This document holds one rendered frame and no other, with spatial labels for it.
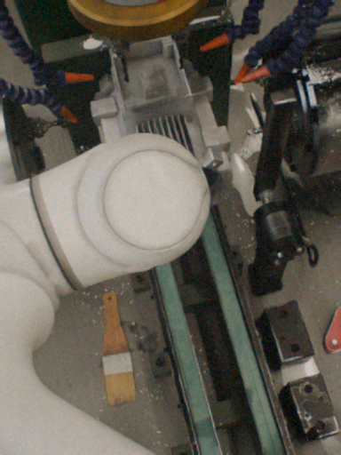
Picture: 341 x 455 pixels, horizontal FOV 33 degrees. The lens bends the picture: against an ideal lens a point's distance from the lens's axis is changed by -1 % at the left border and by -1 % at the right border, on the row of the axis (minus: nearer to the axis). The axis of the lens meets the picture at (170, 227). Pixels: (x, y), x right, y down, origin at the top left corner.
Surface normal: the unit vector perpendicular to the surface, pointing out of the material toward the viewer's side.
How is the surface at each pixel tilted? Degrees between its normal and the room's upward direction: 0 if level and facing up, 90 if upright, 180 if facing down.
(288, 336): 0
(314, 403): 0
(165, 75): 0
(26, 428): 22
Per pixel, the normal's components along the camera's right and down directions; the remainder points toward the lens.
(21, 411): -0.18, -0.77
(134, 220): 0.01, 0.14
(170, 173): 0.25, -0.22
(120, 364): -0.05, -0.41
